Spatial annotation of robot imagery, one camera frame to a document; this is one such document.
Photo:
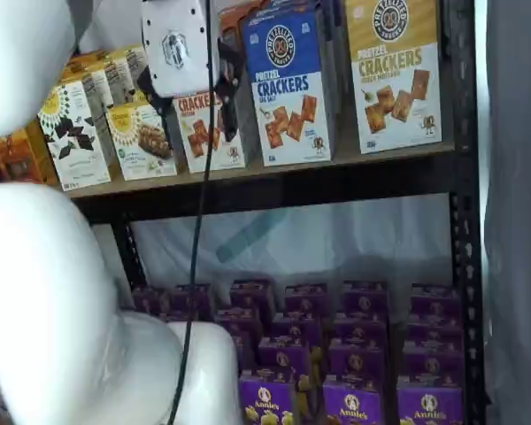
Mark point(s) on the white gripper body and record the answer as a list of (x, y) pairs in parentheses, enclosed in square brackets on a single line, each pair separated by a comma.
[(177, 48)]

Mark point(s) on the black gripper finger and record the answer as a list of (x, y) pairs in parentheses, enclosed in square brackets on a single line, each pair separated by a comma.
[(159, 104), (230, 88)]

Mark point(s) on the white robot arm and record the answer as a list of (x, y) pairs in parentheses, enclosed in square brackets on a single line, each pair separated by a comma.
[(48, 288)]

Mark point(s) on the Simple Mills almond bars box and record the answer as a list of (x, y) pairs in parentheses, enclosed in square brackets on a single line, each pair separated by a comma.
[(137, 146)]

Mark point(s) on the orange cheddar crackers box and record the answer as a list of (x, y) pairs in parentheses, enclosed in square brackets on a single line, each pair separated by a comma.
[(230, 26), (194, 155)]

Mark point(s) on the blue sea salt crackers box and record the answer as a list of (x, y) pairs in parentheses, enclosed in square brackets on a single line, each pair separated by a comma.
[(338, 53), (292, 110)]

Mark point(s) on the black metal shelf rack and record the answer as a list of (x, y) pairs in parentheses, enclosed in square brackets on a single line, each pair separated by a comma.
[(292, 190)]

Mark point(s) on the wooden shelf board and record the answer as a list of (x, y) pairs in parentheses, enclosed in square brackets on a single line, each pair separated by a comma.
[(347, 155)]

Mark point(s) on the dark orange snack box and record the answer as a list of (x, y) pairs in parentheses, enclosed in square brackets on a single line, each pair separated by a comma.
[(17, 159)]

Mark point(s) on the yellow honey mustard crackers box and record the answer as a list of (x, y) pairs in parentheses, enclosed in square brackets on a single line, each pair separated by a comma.
[(394, 88)]

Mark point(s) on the purple Annie's snack box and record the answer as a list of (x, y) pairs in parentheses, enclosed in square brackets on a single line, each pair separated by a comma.
[(179, 299), (431, 365), (427, 403), (356, 360), (294, 329), (265, 396), (436, 299), (433, 334), (152, 301), (358, 332), (305, 303), (365, 301), (236, 321), (252, 294), (283, 356), (351, 403)]

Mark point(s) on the grey curtain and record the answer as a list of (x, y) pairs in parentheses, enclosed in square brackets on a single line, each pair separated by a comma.
[(517, 221)]

